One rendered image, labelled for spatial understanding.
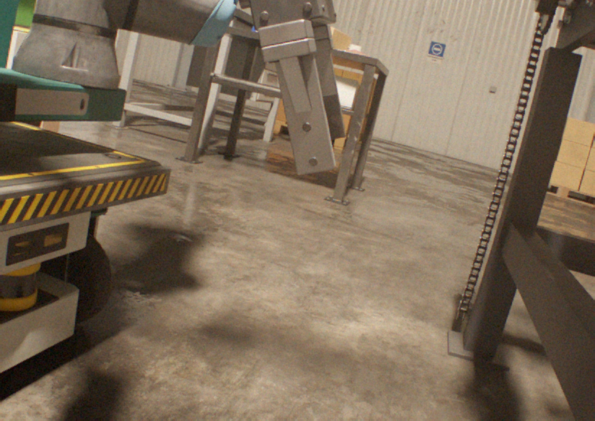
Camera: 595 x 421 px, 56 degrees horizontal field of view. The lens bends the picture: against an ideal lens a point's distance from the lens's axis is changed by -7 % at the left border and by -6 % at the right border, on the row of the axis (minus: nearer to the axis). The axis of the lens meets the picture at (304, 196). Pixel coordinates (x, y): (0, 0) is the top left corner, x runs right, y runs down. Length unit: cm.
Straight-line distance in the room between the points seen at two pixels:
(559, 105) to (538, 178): 17
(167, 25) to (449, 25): 1002
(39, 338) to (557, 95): 114
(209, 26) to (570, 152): 739
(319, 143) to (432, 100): 1043
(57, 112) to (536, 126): 99
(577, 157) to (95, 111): 754
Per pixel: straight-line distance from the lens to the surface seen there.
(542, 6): 143
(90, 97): 104
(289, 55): 38
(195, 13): 105
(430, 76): 1085
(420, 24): 1097
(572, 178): 824
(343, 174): 304
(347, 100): 314
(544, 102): 140
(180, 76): 1173
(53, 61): 102
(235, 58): 478
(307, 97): 40
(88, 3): 103
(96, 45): 104
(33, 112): 93
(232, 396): 102
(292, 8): 41
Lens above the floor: 51
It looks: 10 degrees down
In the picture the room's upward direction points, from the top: 14 degrees clockwise
